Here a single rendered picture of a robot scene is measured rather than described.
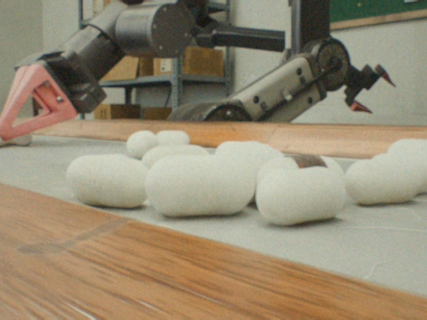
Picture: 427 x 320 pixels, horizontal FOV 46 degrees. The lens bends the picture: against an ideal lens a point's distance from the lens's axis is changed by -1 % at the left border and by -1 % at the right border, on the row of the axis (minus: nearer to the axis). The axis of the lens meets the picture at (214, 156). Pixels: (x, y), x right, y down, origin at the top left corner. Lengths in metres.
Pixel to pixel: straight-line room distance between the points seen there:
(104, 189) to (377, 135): 0.26
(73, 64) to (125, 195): 0.35
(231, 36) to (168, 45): 1.02
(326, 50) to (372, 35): 1.58
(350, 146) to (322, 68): 0.62
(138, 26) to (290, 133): 0.20
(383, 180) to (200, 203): 0.07
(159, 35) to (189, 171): 0.38
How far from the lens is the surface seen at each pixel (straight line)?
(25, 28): 5.35
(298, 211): 0.15
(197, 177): 0.16
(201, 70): 2.94
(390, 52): 2.54
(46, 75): 0.54
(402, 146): 0.29
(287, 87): 0.94
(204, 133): 0.52
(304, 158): 0.18
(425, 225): 0.17
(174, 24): 0.55
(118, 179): 0.18
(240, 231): 0.15
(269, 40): 1.48
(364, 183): 0.20
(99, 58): 0.57
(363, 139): 0.40
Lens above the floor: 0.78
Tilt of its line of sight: 5 degrees down
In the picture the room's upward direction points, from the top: straight up
